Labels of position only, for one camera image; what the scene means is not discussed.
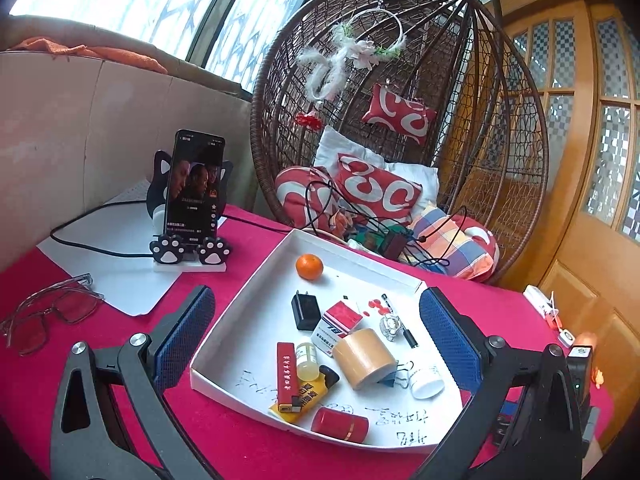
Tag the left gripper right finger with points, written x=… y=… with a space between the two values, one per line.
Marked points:
x=485 y=366

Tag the red white square pillow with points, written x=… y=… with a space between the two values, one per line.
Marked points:
x=375 y=191

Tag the green cloth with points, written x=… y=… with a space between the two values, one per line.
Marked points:
x=371 y=239

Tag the white square device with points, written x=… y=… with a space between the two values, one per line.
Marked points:
x=566 y=337

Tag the white dreamcatcher decoration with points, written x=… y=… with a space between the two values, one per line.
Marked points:
x=328 y=75

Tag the orange clip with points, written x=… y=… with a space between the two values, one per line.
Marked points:
x=551 y=315

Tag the brown tape roll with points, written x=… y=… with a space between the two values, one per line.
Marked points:
x=363 y=358

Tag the orange peel piece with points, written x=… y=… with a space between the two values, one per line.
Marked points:
x=597 y=377

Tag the black power adapter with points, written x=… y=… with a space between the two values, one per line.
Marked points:
x=393 y=245

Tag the silver ingot ornament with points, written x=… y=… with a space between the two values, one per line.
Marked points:
x=390 y=326

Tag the small white dropper bottle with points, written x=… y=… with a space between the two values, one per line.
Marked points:
x=307 y=366

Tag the white paper sheet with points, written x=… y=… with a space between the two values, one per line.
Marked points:
x=112 y=244

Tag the small red headrest pillow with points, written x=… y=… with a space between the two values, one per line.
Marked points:
x=402 y=116

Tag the clear frame glasses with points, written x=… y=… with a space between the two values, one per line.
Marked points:
x=71 y=301

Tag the black pen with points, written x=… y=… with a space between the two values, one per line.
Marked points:
x=408 y=336

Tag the white usb charger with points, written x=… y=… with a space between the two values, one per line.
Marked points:
x=425 y=383

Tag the orange cloth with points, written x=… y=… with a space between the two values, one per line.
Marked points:
x=116 y=55

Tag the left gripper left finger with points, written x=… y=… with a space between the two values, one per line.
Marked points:
x=89 y=438

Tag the plaid pillow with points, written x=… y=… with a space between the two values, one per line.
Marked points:
x=452 y=244

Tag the red white seat cushion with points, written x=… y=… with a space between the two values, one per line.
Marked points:
x=307 y=196

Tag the black usb charger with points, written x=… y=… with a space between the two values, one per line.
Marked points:
x=306 y=311

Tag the white cardboard tray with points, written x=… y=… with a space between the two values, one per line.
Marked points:
x=409 y=408

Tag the orange tangerine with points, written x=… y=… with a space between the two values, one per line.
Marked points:
x=309 y=267

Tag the slim red lighter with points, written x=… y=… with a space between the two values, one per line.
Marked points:
x=288 y=400

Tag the black smartphone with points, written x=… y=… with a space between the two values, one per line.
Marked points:
x=197 y=158

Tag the cat paw phone stand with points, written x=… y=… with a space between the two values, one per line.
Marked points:
x=186 y=253

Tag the yellow lighter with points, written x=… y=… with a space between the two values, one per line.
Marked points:
x=310 y=394

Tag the dark red box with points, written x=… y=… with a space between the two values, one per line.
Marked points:
x=340 y=425

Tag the wicker hanging egg chair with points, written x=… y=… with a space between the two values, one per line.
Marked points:
x=437 y=83

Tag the magenta tablecloth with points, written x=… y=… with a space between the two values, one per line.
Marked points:
x=184 y=392

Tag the red cigarette pack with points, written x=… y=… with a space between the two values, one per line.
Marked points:
x=335 y=324

